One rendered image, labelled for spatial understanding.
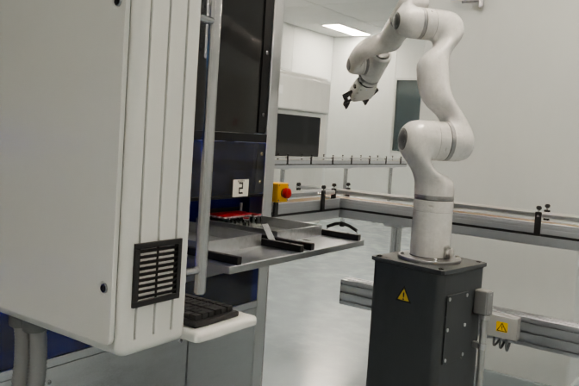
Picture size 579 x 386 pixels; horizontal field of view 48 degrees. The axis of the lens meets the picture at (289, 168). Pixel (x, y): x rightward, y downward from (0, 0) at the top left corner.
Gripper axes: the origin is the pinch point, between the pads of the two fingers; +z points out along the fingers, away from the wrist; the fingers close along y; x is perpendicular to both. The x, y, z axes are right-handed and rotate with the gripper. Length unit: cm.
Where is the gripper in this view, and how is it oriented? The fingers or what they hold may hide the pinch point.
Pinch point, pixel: (355, 102)
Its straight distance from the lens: 275.7
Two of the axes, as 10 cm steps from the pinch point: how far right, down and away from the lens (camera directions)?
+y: 9.0, -2.0, 3.8
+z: -2.4, 5.2, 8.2
